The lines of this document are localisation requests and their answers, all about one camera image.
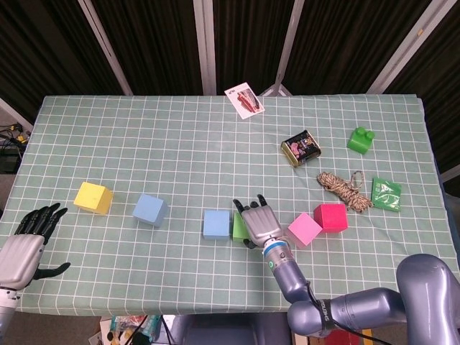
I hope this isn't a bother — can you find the white frame rail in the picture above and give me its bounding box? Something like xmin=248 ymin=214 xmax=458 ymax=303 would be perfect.
xmin=0 ymin=96 xmax=35 ymax=134
xmin=440 ymin=167 xmax=460 ymax=183

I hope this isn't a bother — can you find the light blue foam cube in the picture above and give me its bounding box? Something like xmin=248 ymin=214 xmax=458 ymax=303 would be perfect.
xmin=203 ymin=210 xmax=231 ymax=241
xmin=132 ymin=193 xmax=169 ymax=229

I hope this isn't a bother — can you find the speckled rope bundle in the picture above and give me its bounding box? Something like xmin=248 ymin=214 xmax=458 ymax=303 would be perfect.
xmin=316 ymin=170 xmax=374 ymax=214

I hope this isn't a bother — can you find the green foil sachet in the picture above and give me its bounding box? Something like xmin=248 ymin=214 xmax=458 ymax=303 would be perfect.
xmin=370 ymin=177 xmax=403 ymax=214

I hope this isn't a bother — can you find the blue grey chair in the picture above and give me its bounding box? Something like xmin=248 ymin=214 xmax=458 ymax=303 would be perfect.
xmin=172 ymin=313 xmax=290 ymax=345

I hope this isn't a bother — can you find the pink foam cube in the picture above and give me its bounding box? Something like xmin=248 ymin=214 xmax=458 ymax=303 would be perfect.
xmin=285 ymin=212 xmax=323 ymax=250

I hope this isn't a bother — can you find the green checked tablecloth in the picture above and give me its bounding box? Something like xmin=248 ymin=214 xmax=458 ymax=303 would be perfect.
xmin=0 ymin=93 xmax=460 ymax=319

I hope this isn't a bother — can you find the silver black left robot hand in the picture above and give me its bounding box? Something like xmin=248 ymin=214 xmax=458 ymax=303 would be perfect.
xmin=0 ymin=203 xmax=72 ymax=290

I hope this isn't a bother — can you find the black printed tin can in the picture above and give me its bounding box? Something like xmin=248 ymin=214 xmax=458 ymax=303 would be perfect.
xmin=280 ymin=129 xmax=322 ymax=169

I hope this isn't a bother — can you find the green studded toy brick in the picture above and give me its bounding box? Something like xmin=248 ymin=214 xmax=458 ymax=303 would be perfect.
xmin=346 ymin=126 xmax=377 ymax=155

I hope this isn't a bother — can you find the teal printed snack bag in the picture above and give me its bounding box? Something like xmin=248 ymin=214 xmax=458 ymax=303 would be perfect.
xmin=107 ymin=314 xmax=162 ymax=345

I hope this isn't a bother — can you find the green foam cube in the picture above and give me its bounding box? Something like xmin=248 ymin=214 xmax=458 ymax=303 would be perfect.
xmin=231 ymin=211 xmax=252 ymax=242

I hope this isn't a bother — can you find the yellow foam cube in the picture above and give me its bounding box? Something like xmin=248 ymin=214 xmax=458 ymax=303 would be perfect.
xmin=73 ymin=181 xmax=114 ymax=216

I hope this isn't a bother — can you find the white playing card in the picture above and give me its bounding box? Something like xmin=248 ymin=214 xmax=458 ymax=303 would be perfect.
xmin=224 ymin=81 xmax=265 ymax=120

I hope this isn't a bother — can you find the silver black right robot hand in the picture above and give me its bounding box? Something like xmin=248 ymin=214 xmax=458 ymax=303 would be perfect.
xmin=232 ymin=194 xmax=288 ymax=251

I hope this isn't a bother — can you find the red box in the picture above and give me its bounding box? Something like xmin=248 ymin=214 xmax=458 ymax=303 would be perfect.
xmin=328 ymin=329 xmax=364 ymax=345

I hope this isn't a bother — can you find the magenta red foam cube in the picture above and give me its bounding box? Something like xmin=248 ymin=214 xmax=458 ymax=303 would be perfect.
xmin=313 ymin=203 xmax=349 ymax=234

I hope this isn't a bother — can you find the black device box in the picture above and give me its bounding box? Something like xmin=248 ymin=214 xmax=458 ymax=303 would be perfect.
xmin=0 ymin=150 xmax=21 ymax=173

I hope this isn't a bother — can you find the white frame post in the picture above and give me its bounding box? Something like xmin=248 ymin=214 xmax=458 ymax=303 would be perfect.
xmin=258 ymin=0 xmax=307 ymax=97
xmin=366 ymin=0 xmax=441 ymax=95
xmin=193 ymin=0 xmax=218 ymax=96
xmin=78 ymin=0 xmax=134 ymax=96

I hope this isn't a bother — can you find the dark brown pleated curtain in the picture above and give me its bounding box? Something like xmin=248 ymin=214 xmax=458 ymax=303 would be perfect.
xmin=0 ymin=0 xmax=460 ymax=173

